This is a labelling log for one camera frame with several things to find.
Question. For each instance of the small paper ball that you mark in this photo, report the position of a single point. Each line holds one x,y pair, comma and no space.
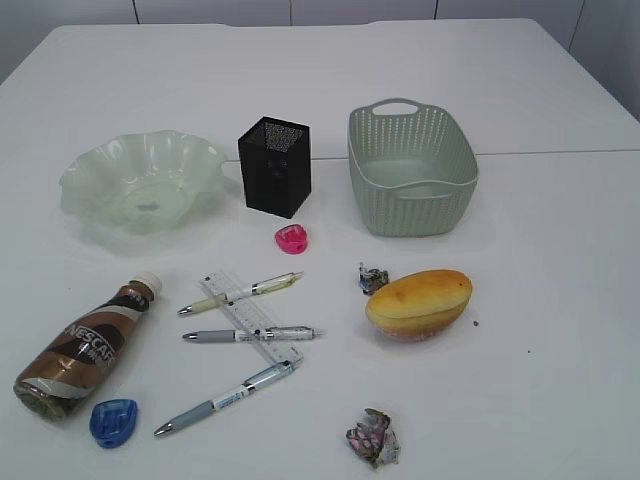
371,279

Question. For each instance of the golden bread roll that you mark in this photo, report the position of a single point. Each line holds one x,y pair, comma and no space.
421,304

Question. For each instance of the large paper ball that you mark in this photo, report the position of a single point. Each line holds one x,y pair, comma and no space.
373,439

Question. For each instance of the brown Nescafe coffee bottle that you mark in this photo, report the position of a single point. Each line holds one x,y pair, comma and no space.
68,371

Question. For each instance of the pink pencil sharpener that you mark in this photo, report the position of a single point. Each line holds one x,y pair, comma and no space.
292,239

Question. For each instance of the cream grip pen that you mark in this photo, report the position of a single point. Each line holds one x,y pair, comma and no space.
256,289

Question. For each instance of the black mesh pen holder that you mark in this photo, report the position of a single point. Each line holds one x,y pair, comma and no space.
275,157

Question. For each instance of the green plastic woven basket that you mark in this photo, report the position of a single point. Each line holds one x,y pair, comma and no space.
412,169

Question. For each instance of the blue grey grip pen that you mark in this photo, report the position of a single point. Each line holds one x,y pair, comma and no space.
248,387

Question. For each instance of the pale green wavy plate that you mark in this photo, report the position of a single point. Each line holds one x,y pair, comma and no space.
142,183

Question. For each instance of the blue pencil sharpener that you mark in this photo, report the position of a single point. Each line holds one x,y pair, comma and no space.
113,422

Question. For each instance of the clear plastic ruler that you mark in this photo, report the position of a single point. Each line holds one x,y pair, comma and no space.
246,316

